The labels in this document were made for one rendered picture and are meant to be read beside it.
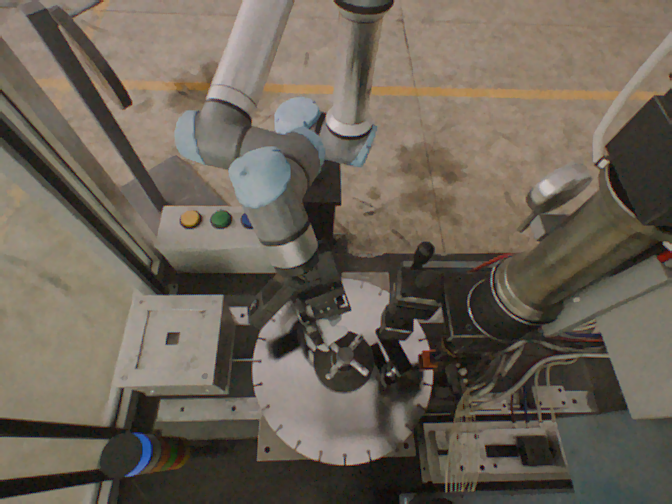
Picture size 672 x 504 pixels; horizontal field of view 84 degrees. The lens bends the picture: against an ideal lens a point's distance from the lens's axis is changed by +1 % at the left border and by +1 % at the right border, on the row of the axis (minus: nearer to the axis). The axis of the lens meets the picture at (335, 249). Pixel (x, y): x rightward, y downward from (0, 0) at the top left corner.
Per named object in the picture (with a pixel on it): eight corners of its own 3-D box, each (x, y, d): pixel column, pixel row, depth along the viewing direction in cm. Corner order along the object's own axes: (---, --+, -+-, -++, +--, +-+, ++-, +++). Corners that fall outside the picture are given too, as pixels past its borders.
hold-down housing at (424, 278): (374, 340, 58) (399, 294, 40) (377, 311, 61) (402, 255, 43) (409, 346, 58) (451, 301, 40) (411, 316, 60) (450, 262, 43)
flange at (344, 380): (352, 320, 72) (353, 317, 70) (385, 372, 68) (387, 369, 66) (302, 350, 69) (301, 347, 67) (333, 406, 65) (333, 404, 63)
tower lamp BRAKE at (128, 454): (108, 477, 44) (94, 479, 41) (118, 434, 46) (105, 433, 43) (148, 475, 44) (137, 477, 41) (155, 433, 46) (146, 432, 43)
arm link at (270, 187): (293, 137, 48) (268, 167, 42) (319, 209, 54) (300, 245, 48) (242, 147, 51) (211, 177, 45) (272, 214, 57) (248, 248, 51)
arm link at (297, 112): (286, 126, 109) (282, 86, 97) (329, 137, 108) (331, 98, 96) (271, 155, 104) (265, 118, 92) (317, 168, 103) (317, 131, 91)
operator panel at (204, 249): (176, 273, 97) (154, 246, 84) (183, 236, 102) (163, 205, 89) (284, 273, 98) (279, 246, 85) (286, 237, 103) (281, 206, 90)
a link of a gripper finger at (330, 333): (356, 352, 64) (342, 315, 59) (324, 365, 64) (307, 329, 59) (351, 339, 67) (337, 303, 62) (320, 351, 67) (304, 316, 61)
